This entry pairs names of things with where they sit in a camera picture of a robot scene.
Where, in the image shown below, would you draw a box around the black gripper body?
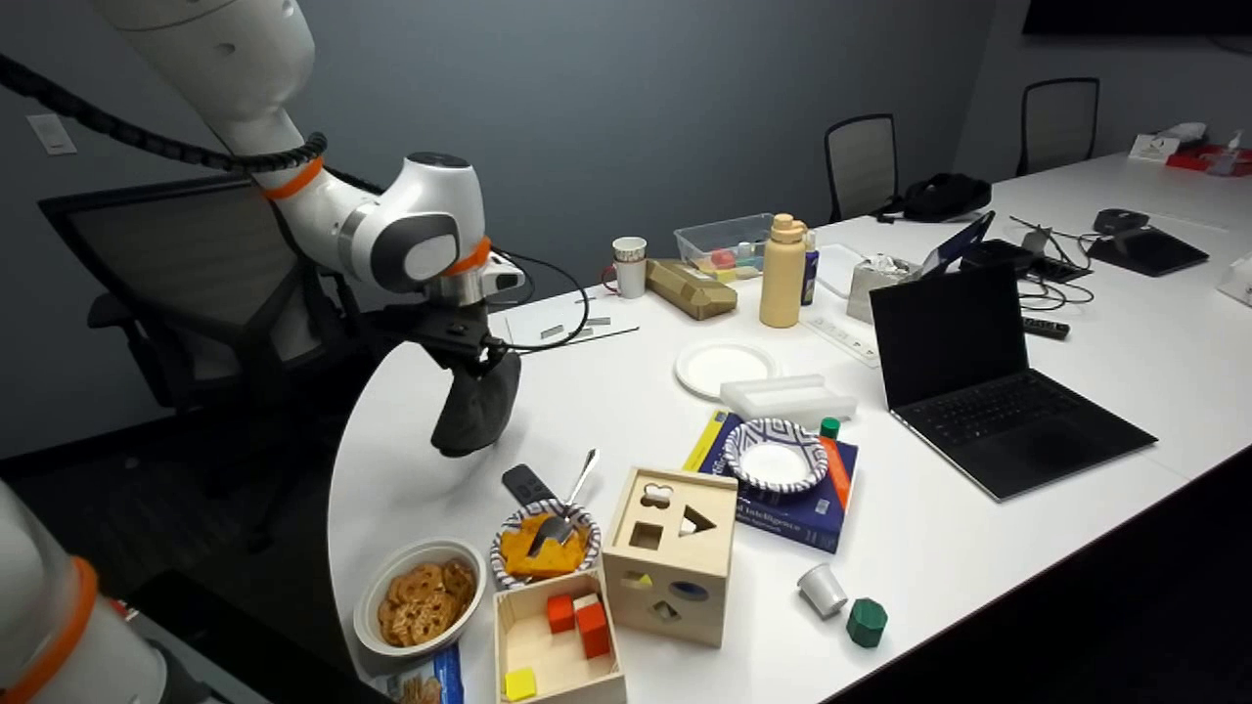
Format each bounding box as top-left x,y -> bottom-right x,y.
415,303 -> 515,379

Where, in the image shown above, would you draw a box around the grey remote control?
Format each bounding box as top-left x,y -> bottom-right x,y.
496,460 -> 560,515

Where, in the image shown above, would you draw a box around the silver metal fork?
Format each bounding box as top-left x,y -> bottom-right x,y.
526,445 -> 603,558

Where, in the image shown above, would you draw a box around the white lidded jar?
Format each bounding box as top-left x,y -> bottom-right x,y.
611,232 -> 652,303

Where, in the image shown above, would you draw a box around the small food bowl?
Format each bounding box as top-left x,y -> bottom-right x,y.
484,498 -> 611,592

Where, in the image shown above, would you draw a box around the brown wooden box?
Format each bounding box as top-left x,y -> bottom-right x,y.
645,256 -> 744,323

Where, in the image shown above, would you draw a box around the orange chips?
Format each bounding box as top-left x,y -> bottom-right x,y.
496,509 -> 591,582

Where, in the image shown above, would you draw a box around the plain white plate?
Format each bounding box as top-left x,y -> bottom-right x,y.
673,336 -> 774,402

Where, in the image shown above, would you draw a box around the brown pretzel crisps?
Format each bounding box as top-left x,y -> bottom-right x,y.
377,558 -> 480,648

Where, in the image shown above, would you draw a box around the clear plastic container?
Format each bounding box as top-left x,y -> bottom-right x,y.
673,206 -> 778,284

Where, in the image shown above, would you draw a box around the red wooden block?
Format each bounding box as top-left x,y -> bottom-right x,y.
545,592 -> 585,638
574,600 -> 616,660

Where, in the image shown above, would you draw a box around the white bowl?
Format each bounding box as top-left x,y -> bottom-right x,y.
349,535 -> 489,660

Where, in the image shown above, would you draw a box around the white foam box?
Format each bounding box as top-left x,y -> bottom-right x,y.
718,370 -> 862,426

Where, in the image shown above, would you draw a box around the tan plastic bottle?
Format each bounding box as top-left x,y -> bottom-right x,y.
755,211 -> 813,334

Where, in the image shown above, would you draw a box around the empty patterned paper plate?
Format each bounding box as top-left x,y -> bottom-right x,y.
722,416 -> 834,498

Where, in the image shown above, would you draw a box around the wooden shape sorter cube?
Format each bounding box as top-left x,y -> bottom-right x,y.
600,467 -> 744,652

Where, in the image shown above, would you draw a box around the open wooden tray box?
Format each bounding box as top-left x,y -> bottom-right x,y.
489,567 -> 629,704

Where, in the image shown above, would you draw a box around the black mesh office chair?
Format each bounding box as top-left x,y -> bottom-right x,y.
34,171 -> 389,553

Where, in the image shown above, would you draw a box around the blue snack bag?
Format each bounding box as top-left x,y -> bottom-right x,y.
389,642 -> 471,704

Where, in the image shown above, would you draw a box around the blue book with yellow edge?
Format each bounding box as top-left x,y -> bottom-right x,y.
680,408 -> 866,555

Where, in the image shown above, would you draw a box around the small white box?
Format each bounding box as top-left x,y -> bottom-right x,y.
845,256 -> 917,323

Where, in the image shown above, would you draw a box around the black conference chair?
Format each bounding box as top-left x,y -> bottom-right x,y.
821,111 -> 907,222
1014,76 -> 1105,177

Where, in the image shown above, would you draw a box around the green cylinder block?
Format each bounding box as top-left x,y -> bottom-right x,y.
840,593 -> 894,652

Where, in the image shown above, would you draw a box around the blue screen tablet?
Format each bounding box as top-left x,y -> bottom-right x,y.
911,206 -> 1002,284

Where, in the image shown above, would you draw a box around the black bag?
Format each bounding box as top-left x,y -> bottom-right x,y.
899,168 -> 994,226

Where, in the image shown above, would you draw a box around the black laptop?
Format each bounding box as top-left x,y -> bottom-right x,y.
868,266 -> 1161,503

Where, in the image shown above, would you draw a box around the black power adapter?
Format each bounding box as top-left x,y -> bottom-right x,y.
1016,310 -> 1075,343

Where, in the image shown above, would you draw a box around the black flat device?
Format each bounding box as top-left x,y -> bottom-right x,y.
1088,203 -> 1212,282

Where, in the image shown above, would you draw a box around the small white carton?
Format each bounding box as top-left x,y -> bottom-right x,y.
1126,130 -> 1186,168

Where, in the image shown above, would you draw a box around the red box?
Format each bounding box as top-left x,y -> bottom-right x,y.
1168,134 -> 1252,179

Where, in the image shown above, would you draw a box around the thin black cable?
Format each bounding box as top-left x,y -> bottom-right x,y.
492,250 -> 595,357

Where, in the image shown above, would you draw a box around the black corrugated cable conduit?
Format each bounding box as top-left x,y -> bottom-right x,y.
0,51 -> 332,179

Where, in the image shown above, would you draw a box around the white wall outlet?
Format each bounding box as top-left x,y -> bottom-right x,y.
25,111 -> 79,160

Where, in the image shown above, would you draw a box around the black cable tangle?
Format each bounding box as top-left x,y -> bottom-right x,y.
1007,211 -> 1095,288

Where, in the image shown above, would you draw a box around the black wall television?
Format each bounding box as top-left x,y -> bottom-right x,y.
1021,0 -> 1252,38

